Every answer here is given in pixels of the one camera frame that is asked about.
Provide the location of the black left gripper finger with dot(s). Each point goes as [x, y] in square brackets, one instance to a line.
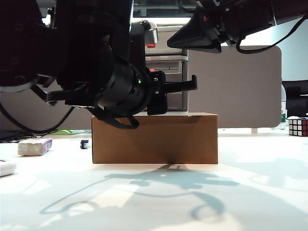
[180, 86]

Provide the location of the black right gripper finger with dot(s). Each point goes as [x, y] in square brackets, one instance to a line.
[209, 47]
[195, 31]

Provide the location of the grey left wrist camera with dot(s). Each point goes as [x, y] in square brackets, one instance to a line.
[150, 33]

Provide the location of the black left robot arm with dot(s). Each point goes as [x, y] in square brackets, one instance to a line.
[72, 48]

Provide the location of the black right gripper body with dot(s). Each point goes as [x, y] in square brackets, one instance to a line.
[223, 24]

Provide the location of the tissue pack with purple label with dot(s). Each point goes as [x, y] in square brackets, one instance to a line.
[33, 147]

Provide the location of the white drawer cabinet frame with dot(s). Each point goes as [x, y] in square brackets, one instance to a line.
[185, 72]

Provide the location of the long ceiling light strip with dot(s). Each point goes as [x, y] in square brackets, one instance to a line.
[173, 20]

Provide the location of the Rubik's cube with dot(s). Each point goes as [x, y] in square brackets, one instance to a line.
[298, 127]

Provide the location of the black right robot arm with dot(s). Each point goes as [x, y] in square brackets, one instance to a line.
[260, 12]

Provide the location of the black office chair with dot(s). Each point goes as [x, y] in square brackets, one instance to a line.
[297, 101]

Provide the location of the grey desk partition screen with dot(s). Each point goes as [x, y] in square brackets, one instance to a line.
[240, 84]

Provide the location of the brown cardboard box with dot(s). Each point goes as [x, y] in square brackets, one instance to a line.
[154, 142]

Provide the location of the small black clip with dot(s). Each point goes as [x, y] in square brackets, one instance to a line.
[83, 145]

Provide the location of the clear bottle with green label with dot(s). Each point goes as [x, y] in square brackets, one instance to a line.
[282, 115]

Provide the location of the white earphone case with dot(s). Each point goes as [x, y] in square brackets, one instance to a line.
[6, 168]

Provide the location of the green flat object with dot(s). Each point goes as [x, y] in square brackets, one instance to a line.
[64, 132]

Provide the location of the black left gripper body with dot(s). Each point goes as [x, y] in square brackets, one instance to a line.
[157, 101]

